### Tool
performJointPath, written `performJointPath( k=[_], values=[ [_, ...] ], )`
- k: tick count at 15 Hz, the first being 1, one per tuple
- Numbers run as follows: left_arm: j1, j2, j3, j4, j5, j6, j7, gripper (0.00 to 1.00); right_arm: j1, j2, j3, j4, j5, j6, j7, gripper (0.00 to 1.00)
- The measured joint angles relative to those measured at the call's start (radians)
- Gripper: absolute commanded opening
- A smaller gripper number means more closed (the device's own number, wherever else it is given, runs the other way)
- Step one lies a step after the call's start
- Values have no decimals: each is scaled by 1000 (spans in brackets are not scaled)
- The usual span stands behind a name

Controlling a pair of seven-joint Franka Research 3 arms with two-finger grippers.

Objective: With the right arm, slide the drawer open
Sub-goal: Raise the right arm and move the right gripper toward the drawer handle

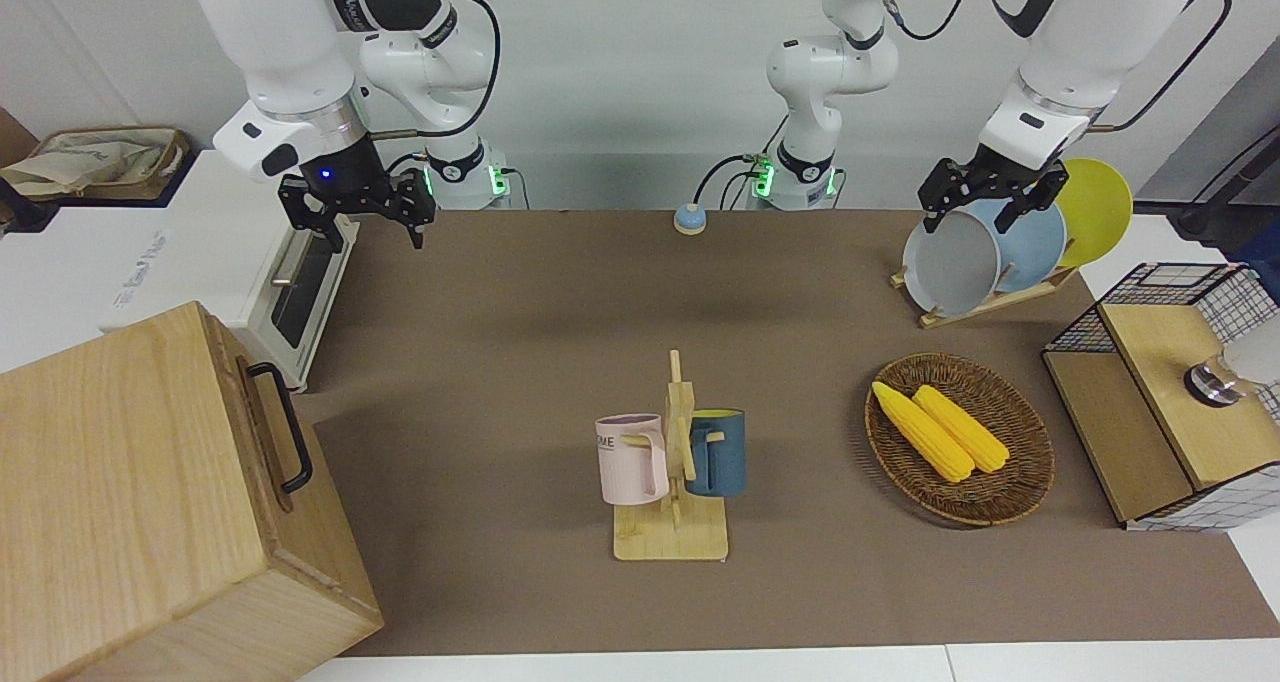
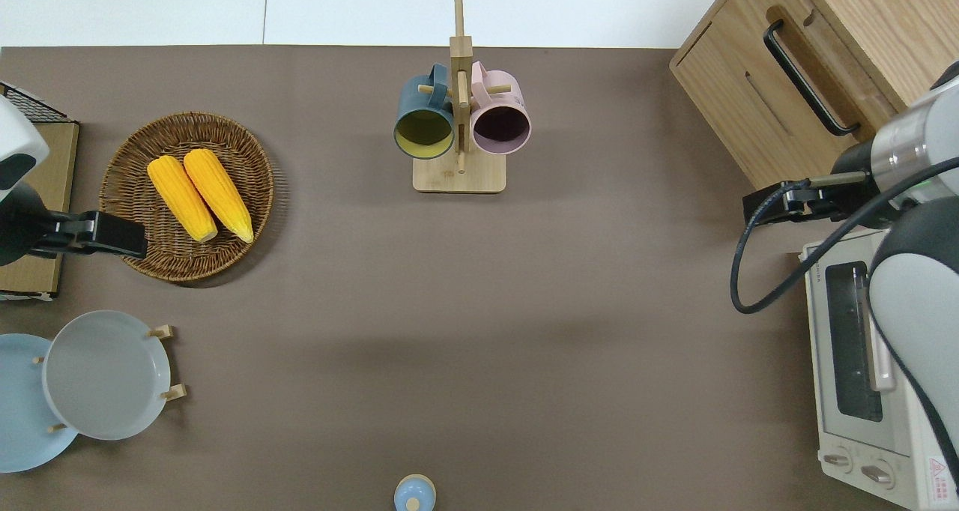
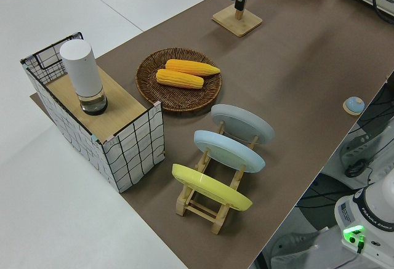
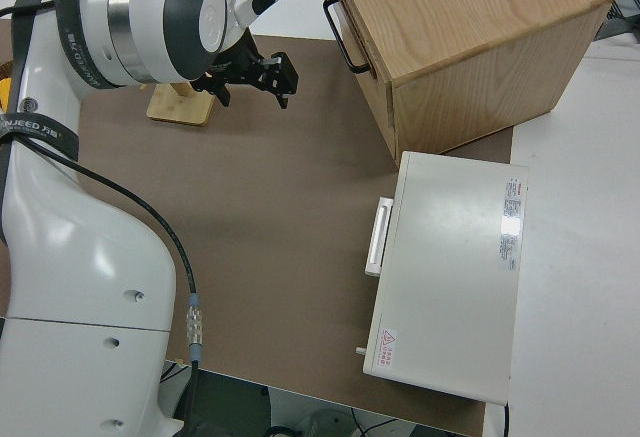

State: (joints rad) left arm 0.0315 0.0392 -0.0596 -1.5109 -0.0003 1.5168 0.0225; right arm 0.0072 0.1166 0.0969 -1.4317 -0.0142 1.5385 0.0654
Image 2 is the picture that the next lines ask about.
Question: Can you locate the beige toaster oven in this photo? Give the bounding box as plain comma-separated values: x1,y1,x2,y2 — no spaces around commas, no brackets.
798,228,959,511

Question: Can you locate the grey plate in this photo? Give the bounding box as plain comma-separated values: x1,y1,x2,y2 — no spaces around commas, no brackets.
42,310,172,441

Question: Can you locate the wooden cabinet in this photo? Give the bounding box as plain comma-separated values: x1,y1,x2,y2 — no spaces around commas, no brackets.
669,0,959,191

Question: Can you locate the wooden drawer black handle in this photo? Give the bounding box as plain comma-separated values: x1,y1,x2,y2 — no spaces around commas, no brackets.
760,1,904,148

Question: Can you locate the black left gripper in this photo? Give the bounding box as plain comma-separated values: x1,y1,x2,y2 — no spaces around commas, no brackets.
0,181,148,266

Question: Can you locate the wooden plate rack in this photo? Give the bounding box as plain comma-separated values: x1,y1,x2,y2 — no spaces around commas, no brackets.
32,324,188,434

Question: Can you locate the round brown wicker basket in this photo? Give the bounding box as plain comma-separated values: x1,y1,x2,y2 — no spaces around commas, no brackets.
99,112,275,283

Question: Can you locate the yellow corn cob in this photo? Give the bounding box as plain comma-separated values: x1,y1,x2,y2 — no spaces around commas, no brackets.
147,156,219,244
184,148,255,244

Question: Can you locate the dark blue mug yellow inside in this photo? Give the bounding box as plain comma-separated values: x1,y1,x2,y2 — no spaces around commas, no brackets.
394,63,456,160

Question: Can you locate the light blue plate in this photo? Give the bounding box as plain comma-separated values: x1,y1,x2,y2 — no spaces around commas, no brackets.
0,333,79,474

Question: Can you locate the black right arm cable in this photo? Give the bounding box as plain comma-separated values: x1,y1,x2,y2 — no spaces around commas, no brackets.
730,155,959,315

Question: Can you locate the wire grid shelf wooden board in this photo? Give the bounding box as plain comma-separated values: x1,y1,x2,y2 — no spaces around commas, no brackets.
0,82,80,302

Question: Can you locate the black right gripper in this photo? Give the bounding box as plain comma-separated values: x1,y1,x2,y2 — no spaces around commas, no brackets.
744,141,881,227

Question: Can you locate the brown table mat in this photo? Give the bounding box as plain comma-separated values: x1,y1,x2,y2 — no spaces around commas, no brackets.
0,45,904,511

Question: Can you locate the wooden mug tree stand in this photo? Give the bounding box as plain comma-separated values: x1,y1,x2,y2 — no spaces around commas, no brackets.
413,0,507,194

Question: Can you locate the pink mug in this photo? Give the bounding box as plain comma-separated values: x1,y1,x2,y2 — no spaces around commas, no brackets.
470,61,532,156

